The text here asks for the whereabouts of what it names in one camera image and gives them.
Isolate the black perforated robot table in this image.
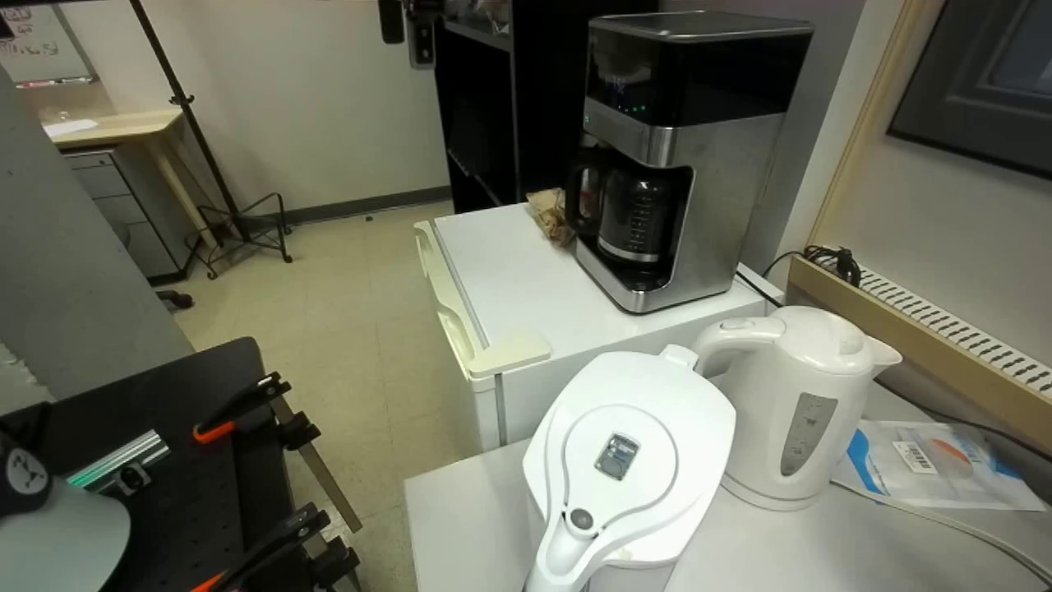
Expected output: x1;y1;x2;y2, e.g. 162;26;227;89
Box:
3;339;290;592

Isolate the grey kettle cord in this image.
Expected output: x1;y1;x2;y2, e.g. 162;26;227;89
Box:
830;476;1052;589

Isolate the black shelf cabinet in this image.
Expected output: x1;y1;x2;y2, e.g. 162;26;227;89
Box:
427;0;662;215

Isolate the white whiteboard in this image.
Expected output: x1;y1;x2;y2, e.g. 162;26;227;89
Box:
0;4;95;85

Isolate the white water filter pitcher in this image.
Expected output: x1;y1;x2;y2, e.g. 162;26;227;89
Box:
522;344;737;592

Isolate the black power cable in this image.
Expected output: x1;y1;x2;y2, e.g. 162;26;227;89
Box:
732;244;865;310

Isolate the glass coffee carafe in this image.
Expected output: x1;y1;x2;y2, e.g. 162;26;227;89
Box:
570;162;674;264

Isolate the white mini fridge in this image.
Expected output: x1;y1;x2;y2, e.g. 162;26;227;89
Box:
414;203;770;451

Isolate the brown crumpled item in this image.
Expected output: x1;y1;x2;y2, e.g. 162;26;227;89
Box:
525;186;575;245

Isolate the wooden radiator cover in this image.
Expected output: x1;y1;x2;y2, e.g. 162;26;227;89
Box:
788;257;1052;451

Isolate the upper black orange clamp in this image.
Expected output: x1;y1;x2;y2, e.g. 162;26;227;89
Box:
192;371;318;451

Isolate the black steel coffee machine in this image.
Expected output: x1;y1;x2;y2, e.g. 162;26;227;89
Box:
565;10;814;315

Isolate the plastic bag with packets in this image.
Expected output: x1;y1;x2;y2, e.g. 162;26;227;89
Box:
846;422;1044;510

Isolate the light wooden desk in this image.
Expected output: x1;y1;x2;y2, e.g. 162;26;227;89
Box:
43;105;217;249

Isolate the white electric kettle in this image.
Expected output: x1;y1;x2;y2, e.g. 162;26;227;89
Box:
695;306;901;510

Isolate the grey drawer cabinet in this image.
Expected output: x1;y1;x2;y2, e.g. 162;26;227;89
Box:
66;147;194;281

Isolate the black tripod stand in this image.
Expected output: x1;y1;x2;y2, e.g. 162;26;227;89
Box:
128;0;294;278

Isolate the black orange clamp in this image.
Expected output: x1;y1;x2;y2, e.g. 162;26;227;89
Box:
192;502;360;592
192;371;318;451

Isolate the lower black orange clamp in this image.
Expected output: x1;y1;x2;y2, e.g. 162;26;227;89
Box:
192;502;360;592

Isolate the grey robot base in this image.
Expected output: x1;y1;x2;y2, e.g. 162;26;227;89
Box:
0;435;133;592

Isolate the dark framed window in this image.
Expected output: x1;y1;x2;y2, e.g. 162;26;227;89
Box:
890;0;1052;176

